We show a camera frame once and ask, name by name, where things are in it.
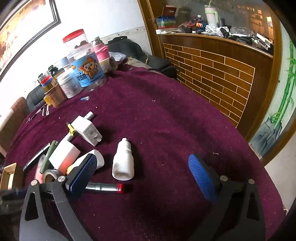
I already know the clear case red item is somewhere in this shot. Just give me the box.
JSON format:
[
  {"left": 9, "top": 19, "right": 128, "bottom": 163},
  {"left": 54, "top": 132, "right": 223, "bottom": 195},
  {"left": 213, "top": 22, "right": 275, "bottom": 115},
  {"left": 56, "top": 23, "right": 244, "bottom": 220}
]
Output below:
[{"left": 34, "top": 154, "right": 45, "bottom": 184}]

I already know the black electrical tape roll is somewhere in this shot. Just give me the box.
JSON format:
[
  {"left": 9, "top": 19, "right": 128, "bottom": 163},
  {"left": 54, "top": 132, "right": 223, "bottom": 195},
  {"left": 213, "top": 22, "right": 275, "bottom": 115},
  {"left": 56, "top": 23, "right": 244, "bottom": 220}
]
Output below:
[{"left": 43, "top": 169, "right": 63, "bottom": 183}]

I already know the green lighter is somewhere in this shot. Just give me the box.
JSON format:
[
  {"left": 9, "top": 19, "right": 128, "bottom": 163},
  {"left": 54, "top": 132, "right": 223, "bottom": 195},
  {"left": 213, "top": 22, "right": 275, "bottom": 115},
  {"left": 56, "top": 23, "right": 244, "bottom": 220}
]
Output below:
[{"left": 40, "top": 140, "right": 59, "bottom": 174}]

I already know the red capped black marker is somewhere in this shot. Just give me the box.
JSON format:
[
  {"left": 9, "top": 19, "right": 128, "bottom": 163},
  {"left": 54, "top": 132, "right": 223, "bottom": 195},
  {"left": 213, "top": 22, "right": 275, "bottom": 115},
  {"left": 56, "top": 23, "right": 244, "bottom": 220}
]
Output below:
[{"left": 85, "top": 183, "right": 125, "bottom": 194}]

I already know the black marker white band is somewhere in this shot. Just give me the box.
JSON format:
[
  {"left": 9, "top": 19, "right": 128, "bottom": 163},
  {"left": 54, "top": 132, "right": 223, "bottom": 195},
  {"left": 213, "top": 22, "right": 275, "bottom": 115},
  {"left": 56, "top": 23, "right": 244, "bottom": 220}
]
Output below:
[{"left": 23, "top": 143, "right": 51, "bottom": 173}]

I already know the cardboard box tray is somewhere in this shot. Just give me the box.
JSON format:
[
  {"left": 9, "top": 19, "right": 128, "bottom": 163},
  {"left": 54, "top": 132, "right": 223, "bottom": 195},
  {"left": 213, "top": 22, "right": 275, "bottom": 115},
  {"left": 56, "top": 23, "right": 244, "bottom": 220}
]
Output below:
[{"left": 1, "top": 163, "right": 24, "bottom": 191}]

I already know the white power bank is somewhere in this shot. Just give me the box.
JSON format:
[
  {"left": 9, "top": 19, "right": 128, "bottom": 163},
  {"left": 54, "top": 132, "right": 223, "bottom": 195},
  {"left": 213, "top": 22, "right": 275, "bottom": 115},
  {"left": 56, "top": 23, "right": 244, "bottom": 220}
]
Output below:
[{"left": 49, "top": 140, "right": 80, "bottom": 174}]

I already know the white charger adapter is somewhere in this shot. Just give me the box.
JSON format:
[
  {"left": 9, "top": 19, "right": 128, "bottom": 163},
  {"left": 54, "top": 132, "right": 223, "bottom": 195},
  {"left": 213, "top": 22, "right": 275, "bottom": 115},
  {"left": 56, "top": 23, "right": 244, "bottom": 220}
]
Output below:
[{"left": 71, "top": 116, "right": 102, "bottom": 147}]

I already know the black pen on table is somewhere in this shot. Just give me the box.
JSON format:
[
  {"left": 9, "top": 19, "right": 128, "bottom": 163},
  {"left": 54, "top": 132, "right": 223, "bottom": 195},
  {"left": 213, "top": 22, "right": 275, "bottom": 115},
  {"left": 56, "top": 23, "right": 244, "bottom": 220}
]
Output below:
[{"left": 26, "top": 105, "right": 45, "bottom": 123}]

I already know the brown armchair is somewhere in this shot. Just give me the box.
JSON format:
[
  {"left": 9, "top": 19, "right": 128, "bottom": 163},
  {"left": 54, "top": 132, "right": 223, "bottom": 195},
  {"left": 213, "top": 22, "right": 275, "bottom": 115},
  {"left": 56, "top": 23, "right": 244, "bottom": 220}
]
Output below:
[{"left": 0, "top": 97, "right": 28, "bottom": 157}]

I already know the black leather sofa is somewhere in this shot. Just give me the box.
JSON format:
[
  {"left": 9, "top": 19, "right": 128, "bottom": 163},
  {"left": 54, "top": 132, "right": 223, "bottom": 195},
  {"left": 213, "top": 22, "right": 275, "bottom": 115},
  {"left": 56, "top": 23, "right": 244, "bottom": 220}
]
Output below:
[{"left": 26, "top": 85, "right": 46, "bottom": 113}]

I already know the orange label jar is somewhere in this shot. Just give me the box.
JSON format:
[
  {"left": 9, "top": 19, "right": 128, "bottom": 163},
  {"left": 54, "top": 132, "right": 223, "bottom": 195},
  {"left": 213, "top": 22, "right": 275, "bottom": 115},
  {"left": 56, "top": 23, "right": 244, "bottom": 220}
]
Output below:
[{"left": 38, "top": 74, "right": 66, "bottom": 108}]

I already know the small blue white tube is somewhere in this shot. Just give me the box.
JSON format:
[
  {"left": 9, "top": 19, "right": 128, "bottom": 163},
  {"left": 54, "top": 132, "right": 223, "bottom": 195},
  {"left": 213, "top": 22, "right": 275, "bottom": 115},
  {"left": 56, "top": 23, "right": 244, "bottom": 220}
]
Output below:
[{"left": 80, "top": 96, "right": 90, "bottom": 101}]

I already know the purple velvet tablecloth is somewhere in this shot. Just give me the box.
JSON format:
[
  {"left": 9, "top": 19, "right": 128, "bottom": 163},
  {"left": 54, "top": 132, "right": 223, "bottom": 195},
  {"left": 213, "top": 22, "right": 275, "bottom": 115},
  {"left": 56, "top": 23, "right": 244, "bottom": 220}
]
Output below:
[{"left": 4, "top": 66, "right": 285, "bottom": 240}]

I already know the white plastic jar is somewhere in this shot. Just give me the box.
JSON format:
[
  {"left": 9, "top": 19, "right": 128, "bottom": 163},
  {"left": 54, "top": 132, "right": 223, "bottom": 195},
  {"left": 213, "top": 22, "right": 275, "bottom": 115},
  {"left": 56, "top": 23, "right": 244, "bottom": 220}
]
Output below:
[{"left": 57, "top": 68, "right": 83, "bottom": 99}]

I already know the blue cartoon snack jar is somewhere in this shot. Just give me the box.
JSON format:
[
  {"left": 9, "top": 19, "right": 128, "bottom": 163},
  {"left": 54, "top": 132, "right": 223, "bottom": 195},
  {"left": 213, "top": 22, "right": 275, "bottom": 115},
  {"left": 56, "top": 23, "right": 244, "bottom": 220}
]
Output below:
[{"left": 63, "top": 29, "right": 106, "bottom": 91}]

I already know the wooden brick pattern counter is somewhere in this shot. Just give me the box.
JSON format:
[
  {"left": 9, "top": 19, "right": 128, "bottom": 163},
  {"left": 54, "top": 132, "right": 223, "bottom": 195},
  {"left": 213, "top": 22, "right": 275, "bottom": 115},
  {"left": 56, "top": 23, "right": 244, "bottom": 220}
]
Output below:
[{"left": 138, "top": 1, "right": 283, "bottom": 141}]

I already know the white green tumbler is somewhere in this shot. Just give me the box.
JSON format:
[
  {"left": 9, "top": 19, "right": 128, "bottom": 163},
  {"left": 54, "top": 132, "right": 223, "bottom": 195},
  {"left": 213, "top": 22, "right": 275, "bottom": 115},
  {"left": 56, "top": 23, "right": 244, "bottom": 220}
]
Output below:
[{"left": 205, "top": 5, "right": 219, "bottom": 27}]

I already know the framed wall painting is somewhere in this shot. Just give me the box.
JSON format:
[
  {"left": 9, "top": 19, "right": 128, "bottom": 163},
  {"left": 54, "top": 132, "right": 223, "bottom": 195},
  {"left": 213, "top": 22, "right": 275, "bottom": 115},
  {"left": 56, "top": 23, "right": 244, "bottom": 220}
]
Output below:
[{"left": 1, "top": 1, "right": 61, "bottom": 79}]

